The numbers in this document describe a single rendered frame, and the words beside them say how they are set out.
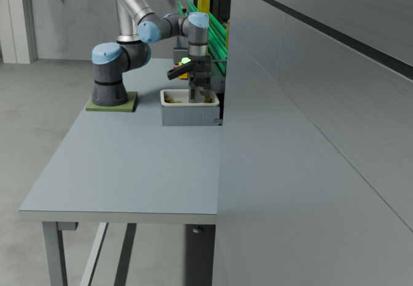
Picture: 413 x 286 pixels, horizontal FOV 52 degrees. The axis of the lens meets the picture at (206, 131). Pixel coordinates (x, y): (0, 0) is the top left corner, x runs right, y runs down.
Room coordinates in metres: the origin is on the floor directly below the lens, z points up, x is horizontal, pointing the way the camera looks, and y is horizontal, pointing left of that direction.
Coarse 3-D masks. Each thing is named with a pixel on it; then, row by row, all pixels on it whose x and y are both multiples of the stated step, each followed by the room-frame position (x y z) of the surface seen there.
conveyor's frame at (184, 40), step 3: (177, 12) 3.46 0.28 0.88; (180, 36) 2.97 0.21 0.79; (183, 36) 2.73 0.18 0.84; (180, 39) 2.97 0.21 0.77; (183, 39) 2.73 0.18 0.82; (186, 39) 2.52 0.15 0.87; (183, 42) 2.72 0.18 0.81; (186, 42) 2.52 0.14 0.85; (183, 45) 2.72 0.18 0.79; (186, 45) 2.51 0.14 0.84; (201, 87) 1.79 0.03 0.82; (216, 93) 1.89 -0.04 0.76; (219, 93) 1.89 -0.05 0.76; (222, 93) 1.89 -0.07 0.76; (219, 96) 1.85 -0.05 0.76; (222, 96) 1.86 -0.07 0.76; (219, 99) 1.81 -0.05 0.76; (222, 99) 1.82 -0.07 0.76; (219, 102) 1.77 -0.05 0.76; (222, 102) 1.77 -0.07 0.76
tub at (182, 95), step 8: (160, 96) 1.60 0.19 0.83; (168, 96) 1.66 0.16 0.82; (176, 96) 1.66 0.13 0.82; (184, 96) 1.67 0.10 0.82; (208, 96) 1.68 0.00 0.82; (216, 96) 1.62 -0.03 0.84; (168, 104) 1.50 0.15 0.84; (176, 104) 1.51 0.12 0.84; (184, 104) 1.51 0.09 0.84; (192, 104) 1.51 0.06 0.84; (200, 104) 1.52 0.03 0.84; (208, 104) 1.52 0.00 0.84; (216, 104) 1.53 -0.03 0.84
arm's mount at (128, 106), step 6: (132, 96) 1.76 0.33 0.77; (90, 102) 1.67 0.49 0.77; (126, 102) 1.69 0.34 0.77; (132, 102) 1.69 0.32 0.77; (90, 108) 1.62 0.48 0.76; (96, 108) 1.62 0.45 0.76; (102, 108) 1.62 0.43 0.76; (108, 108) 1.62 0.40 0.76; (114, 108) 1.62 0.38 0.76; (120, 108) 1.62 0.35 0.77; (126, 108) 1.63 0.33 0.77; (132, 108) 1.63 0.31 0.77
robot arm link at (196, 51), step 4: (188, 44) 1.57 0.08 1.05; (188, 48) 1.57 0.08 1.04; (192, 48) 1.55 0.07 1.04; (196, 48) 1.55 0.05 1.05; (200, 48) 1.55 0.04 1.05; (204, 48) 1.56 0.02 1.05; (188, 52) 1.57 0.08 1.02; (192, 52) 1.55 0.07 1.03; (196, 52) 1.55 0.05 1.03; (200, 52) 1.55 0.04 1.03; (204, 52) 1.56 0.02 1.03; (192, 56) 1.56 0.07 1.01; (196, 56) 1.55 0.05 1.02; (200, 56) 1.55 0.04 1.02; (204, 56) 1.57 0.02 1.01
